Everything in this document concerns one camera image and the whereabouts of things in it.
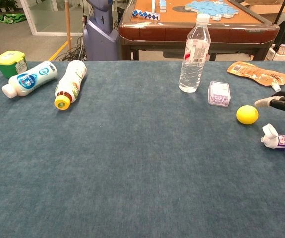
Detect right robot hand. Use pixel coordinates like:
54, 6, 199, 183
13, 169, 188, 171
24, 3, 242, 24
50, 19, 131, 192
254, 90, 285, 154

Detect white bottle yellow cap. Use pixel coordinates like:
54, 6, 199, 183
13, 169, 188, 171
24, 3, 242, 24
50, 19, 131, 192
54, 59, 87, 110

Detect yellow ball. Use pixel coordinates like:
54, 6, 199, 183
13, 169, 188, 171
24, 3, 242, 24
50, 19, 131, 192
236, 105, 259, 125

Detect orange spout pouch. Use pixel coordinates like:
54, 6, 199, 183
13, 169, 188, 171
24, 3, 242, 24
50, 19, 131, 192
226, 61, 285, 93

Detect white plastic basket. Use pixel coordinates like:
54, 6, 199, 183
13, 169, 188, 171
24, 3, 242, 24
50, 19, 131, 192
266, 44, 285, 61

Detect clear plastic box purple contents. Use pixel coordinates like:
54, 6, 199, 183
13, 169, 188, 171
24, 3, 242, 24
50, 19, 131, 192
207, 81, 231, 108

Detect clear water bottle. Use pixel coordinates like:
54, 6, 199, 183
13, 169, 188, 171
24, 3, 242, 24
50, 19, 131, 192
179, 13, 211, 94

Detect cardboard box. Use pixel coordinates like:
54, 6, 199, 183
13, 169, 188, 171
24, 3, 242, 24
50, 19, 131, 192
240, 0, 285, 14

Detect blue mahjong tile pile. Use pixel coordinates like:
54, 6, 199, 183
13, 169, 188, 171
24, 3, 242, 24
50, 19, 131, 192
184, 0, 239, 21

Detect brown mahjong table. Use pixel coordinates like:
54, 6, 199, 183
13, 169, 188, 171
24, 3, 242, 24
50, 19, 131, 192
118, 0, 280, 61

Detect blue table cloth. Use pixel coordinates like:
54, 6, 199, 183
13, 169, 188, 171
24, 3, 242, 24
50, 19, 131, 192
0, 60, 285, 238

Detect blue white snake puzzle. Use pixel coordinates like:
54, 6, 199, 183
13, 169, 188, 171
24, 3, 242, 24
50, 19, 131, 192
132, 9, 161, 21

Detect wooden pole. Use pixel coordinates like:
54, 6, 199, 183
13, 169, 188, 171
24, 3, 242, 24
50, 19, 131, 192
64, 0, 72, 50

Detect white bottle blue label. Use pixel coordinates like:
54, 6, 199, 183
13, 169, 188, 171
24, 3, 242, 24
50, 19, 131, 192
1, 60, 58, 99

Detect green container yellow lid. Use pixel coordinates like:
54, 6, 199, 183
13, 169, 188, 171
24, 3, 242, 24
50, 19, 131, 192
0, 50, 28, 79

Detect green bag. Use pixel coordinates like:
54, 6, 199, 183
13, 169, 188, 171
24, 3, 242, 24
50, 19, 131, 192
0, 13, 27, 24

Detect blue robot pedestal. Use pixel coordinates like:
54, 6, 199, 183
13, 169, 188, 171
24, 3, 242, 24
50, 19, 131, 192
83, 0, 120, 61

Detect black floor cable bundle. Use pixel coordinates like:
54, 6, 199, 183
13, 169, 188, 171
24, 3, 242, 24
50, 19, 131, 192
57, 37, 87, 62

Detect glass door frame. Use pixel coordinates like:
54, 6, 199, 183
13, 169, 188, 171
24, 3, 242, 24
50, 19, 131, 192
20, 0, 86, 37

